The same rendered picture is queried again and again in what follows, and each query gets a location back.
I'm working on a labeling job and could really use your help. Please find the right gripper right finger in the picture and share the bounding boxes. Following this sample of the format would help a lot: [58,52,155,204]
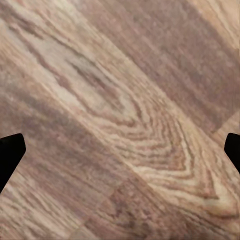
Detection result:
[224,133,240,173]

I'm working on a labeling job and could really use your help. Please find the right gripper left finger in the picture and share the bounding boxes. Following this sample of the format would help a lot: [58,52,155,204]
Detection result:
[0,133,26,193]

